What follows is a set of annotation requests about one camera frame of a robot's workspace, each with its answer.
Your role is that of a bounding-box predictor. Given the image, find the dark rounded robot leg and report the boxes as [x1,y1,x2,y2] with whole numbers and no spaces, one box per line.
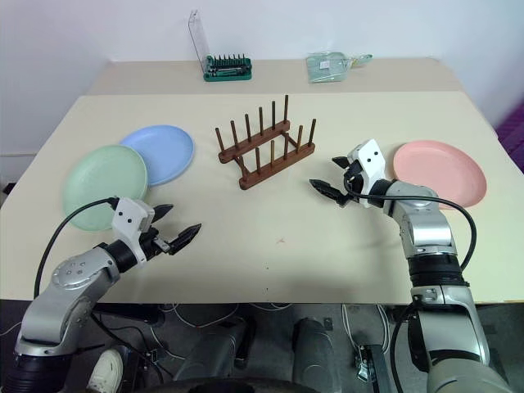
[174,321,258,384]
[291,317,341,385]

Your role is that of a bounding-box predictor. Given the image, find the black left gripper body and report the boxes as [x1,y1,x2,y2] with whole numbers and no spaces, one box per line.
[140,223,171,261]

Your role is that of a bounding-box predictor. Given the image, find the wooden dish rack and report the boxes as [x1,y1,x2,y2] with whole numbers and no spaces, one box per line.
[215,94,318,192]

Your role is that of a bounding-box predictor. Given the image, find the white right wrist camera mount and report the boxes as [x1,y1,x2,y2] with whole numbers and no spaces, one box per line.
[346,138,386,198]

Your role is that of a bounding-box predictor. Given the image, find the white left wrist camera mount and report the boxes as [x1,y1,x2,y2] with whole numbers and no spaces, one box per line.
[111,197,156,266]

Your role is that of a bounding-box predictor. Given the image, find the blue plate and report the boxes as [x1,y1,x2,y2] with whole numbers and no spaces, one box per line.
[119,124,196,188]

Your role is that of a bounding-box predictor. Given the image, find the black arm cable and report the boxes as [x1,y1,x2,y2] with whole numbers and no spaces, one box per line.
[33,197,120,299]
[343,175,478,273]

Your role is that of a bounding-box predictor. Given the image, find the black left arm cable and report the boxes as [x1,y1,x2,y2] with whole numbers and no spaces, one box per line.
[33,197,120,299]

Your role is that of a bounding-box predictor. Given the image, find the white floor cable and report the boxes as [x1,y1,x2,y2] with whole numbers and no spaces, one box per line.
[341,303,394,353]

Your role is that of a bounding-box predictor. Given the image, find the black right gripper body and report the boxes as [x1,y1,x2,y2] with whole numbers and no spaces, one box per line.
[342,160,372,206]

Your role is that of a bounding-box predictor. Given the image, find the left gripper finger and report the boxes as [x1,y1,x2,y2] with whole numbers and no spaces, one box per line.
[168,222,203,256]
[153,203,175,224]

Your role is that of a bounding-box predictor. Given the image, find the white shoe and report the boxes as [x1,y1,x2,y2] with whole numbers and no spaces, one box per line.
[86,349,125,392]

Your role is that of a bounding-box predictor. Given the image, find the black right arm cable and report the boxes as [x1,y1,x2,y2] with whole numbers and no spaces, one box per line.
[343,175,478,273]

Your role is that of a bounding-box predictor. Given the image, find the green screwdriver bit set case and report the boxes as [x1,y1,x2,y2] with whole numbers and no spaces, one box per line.
[187,11,254,84]

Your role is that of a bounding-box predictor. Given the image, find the pink-red plate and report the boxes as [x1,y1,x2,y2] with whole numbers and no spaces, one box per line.
[392,140,488,210]

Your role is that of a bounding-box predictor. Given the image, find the purple object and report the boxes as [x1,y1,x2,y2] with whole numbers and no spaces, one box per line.
[492,104,524,174]

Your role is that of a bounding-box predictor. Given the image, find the clear plastic bag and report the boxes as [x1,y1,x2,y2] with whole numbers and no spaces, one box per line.
[305,52,374,85]

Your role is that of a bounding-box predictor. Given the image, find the green plate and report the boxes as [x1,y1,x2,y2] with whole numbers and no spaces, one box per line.
[61,144,149,233]

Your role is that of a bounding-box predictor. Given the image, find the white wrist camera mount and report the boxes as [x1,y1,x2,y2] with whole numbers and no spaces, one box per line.
[111,197,156,266]
[346,138,386,198]

